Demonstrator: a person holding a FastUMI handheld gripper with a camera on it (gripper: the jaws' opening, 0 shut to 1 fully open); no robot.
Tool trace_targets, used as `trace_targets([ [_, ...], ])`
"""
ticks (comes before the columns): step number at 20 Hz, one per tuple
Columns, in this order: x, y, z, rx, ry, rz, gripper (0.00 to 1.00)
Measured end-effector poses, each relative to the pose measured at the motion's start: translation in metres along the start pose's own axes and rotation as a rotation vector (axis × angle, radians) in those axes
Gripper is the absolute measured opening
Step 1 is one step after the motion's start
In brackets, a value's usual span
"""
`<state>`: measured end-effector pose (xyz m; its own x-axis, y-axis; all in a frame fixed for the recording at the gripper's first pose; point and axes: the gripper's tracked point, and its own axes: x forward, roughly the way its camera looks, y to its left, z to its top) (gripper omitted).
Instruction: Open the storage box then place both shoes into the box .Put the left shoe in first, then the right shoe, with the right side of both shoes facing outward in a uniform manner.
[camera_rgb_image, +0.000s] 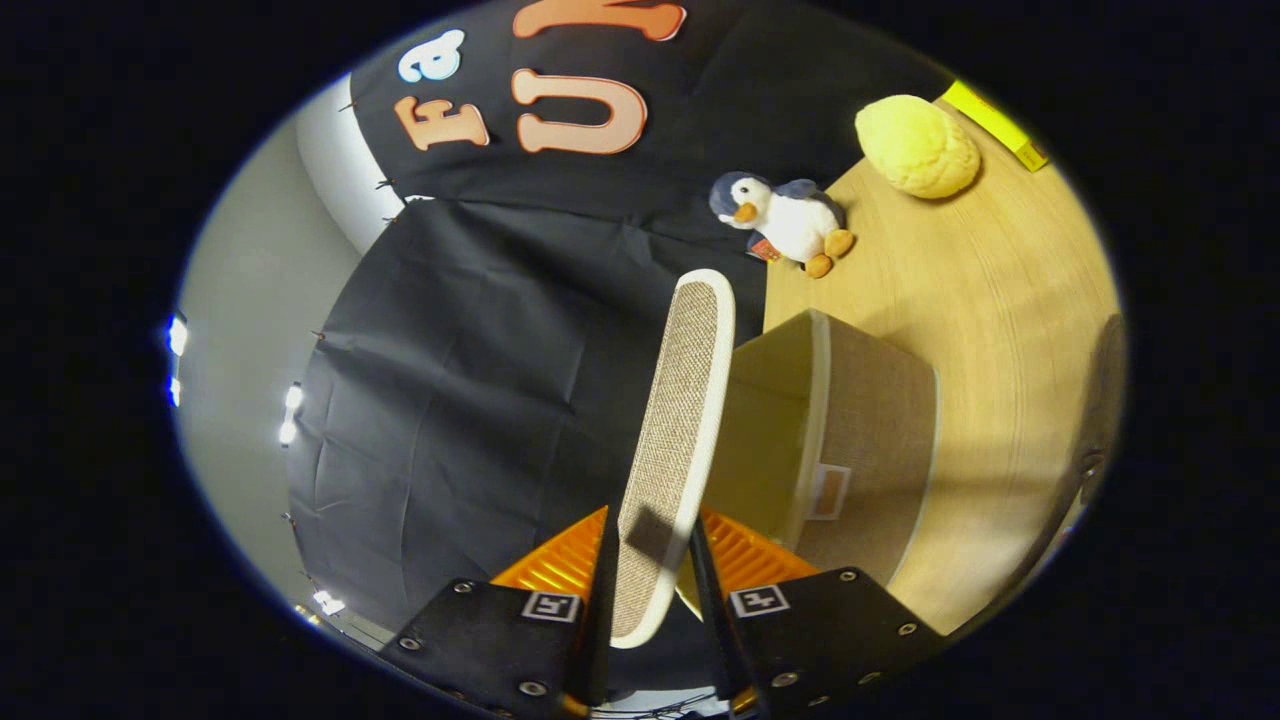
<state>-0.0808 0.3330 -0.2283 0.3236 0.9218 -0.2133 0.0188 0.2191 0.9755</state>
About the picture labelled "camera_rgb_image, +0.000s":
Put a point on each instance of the beige fabric storage box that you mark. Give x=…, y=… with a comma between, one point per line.
x=870, y=430

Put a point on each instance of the penguin plush toy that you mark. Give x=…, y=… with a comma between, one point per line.
x=790, y=220

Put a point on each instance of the yellow book red circle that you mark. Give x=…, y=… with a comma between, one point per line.
x=990, y=120

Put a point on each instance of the beige storage box lid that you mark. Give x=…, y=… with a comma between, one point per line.
x=675, y=430

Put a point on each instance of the brown fuzzy shoe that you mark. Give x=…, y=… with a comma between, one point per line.
x=1095, y=400

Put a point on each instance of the black backdrop cloth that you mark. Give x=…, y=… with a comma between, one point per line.
x=450, y=350

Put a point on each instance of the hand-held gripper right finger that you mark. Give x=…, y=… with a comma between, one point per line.
x=722, y=640

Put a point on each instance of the yellow bun plush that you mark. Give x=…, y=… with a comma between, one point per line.
x=915, y=145

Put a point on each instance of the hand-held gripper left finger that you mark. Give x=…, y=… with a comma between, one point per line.
x=598, y=620

